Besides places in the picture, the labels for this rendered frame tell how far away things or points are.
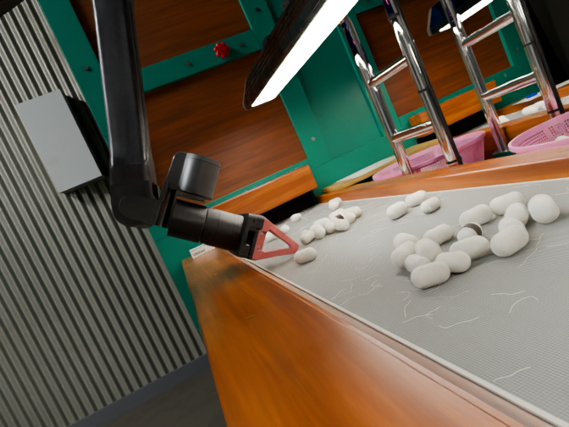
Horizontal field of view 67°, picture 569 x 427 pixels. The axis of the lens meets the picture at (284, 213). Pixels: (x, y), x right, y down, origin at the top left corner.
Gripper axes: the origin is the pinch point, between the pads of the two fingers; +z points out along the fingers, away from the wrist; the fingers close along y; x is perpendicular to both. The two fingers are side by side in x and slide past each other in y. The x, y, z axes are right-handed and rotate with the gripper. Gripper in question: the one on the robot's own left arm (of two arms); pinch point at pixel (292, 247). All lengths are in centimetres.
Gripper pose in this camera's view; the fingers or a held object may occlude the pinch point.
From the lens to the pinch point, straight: 69.0
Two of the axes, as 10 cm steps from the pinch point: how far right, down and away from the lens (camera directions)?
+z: 9.4, 2.5, 2.4
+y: -2.6, 0.2, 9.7
